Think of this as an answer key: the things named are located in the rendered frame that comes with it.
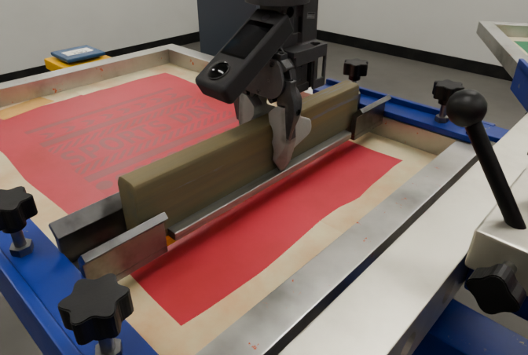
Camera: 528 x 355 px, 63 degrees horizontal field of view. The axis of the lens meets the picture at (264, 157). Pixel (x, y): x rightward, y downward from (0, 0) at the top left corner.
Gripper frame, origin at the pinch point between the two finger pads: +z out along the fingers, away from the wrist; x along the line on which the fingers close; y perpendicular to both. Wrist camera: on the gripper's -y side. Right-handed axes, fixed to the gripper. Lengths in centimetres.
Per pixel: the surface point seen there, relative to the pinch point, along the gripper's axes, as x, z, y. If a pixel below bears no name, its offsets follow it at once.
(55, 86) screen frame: 56, 4, -3
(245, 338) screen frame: -16.5, 1.8, -19.6
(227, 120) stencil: 20.4, 5.3, 12.0
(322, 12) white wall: 268, 69, 380
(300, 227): -8.3, 5.3, -2.5
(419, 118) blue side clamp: -8.2, 0.6, 26.4
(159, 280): -3.3, 5.3, -18.9
